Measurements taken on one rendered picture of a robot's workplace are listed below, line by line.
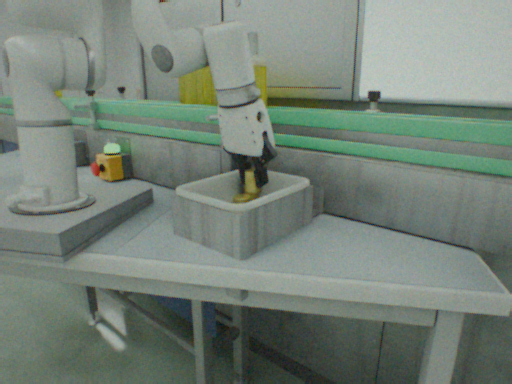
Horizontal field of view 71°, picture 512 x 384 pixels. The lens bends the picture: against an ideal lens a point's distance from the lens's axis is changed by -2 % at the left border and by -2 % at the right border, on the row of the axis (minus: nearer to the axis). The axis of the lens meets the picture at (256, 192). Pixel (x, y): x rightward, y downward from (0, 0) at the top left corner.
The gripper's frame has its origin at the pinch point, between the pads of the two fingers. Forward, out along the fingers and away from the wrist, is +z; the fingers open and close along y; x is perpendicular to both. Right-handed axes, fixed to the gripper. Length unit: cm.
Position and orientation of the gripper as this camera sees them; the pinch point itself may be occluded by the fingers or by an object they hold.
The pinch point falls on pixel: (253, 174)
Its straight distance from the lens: 73.7
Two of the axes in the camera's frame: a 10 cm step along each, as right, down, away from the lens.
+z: 1.8, 8.7, 4.6
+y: -7.5, -1.9, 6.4
